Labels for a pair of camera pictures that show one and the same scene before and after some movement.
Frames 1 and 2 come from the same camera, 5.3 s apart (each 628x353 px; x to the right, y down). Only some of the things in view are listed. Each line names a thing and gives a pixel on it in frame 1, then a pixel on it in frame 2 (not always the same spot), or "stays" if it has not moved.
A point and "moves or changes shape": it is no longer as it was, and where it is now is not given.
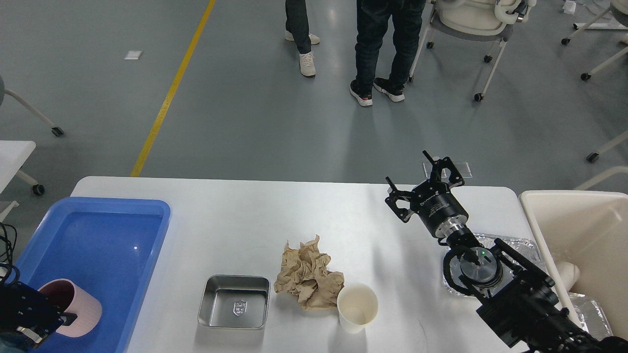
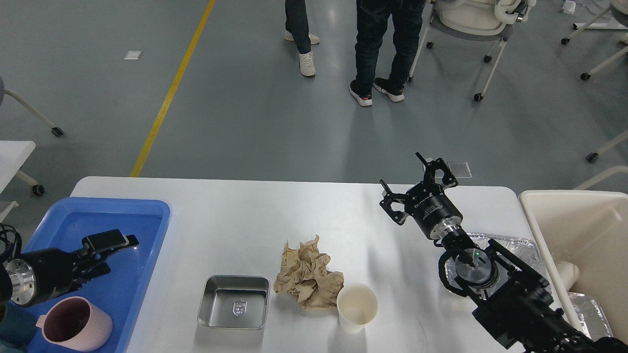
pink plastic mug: (71, 299) moves or changes shape
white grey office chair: (476, 20) stays
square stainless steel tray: (234, 302) stays
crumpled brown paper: (303, 272) stays
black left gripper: (27, 314) → (43, 274)
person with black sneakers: (372, 18) stays
